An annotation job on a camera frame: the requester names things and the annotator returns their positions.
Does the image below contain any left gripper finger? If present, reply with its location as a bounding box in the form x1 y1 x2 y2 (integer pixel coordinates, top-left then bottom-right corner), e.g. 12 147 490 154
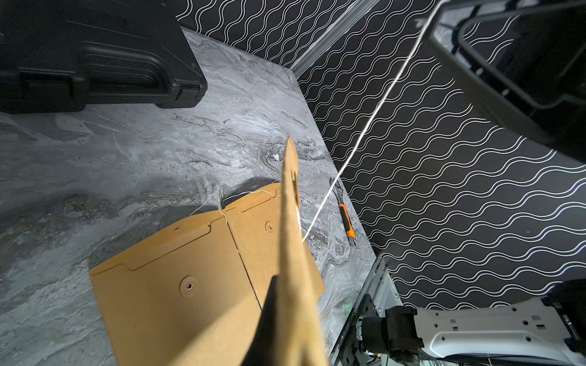
241 275 277 366

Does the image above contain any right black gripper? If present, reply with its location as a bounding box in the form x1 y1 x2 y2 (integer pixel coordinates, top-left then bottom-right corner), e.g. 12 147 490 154
423 1 585 162

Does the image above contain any brown file bag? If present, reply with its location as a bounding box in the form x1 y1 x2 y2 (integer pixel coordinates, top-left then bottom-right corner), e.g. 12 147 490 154
90 211 260 365
273 138 335 365
221 182 327 310

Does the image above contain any black plastic tool case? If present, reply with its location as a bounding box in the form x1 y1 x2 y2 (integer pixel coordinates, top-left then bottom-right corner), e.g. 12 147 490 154
1 1 208 114

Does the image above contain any orange handled adjustable wrench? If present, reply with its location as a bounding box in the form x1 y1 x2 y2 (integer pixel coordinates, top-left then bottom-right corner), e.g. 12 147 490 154
330 177 357 246

